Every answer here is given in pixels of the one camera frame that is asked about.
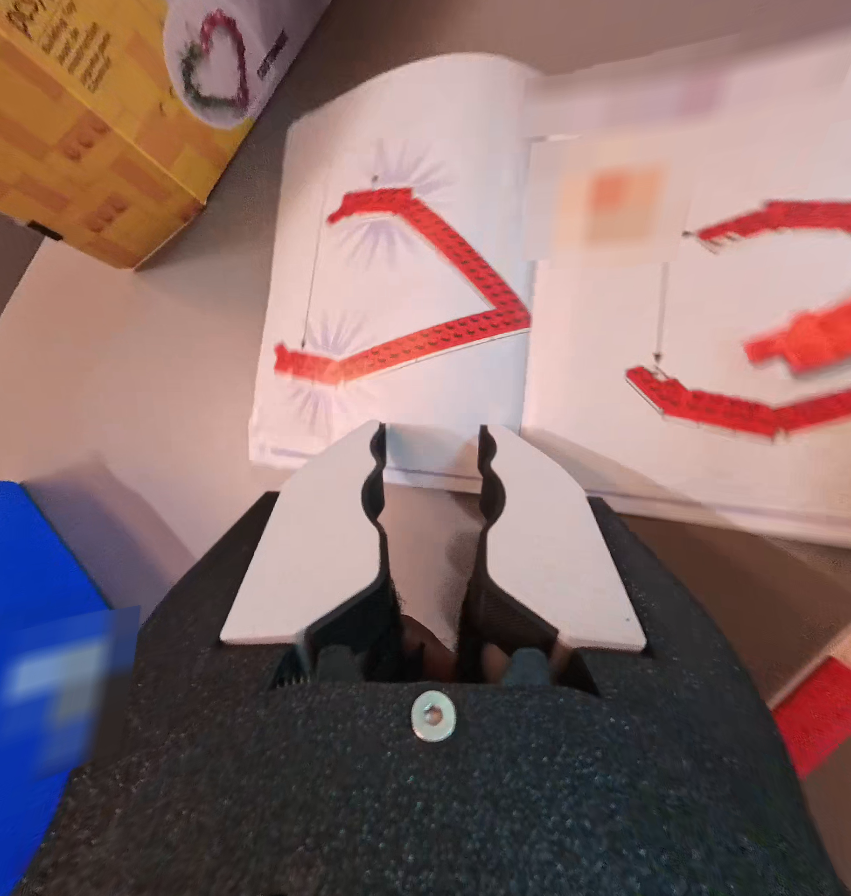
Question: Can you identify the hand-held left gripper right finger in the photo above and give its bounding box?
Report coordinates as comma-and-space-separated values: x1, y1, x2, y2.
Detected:
464, 422, 649, 654

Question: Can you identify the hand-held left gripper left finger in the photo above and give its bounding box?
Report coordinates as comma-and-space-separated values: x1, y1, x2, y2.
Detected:
219, 419, 398, 646

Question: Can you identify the long red brick strip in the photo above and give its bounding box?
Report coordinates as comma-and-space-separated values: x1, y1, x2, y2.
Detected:
767, 616, 851, 779

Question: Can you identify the red and white brick piece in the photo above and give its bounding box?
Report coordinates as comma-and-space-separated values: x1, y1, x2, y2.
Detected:
742, 283, 851, 382

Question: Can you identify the grey desk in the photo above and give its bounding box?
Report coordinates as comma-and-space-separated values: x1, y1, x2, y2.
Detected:
0, 0, 851, 896

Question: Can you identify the open instruction booklet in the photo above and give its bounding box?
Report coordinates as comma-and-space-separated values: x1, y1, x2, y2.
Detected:
247, 21, 851, 554

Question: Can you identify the blue plastic bin with dividers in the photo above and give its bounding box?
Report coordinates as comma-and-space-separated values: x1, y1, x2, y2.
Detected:
0, 478, 143, 896

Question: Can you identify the yellow and white toy box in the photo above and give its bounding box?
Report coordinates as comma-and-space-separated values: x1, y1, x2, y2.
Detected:
0, 0, 332, 270

